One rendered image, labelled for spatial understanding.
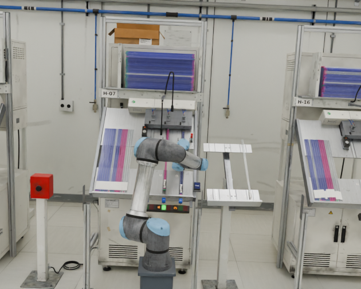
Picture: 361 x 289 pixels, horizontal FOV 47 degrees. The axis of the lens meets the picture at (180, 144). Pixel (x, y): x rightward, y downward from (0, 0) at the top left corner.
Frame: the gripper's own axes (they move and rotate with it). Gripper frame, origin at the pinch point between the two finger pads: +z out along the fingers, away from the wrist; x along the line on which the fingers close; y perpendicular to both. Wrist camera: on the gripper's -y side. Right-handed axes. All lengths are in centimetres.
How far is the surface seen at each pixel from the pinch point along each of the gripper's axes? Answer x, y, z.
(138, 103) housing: 33, 44, 4
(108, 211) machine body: 53, -31, 32
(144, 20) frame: 32, 102, -14
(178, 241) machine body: 0, -50, 42
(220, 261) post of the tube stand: -30, -64, 26
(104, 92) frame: 60, 53, 6
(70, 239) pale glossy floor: 97, -47, 107
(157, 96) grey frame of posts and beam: 20, 52, 7
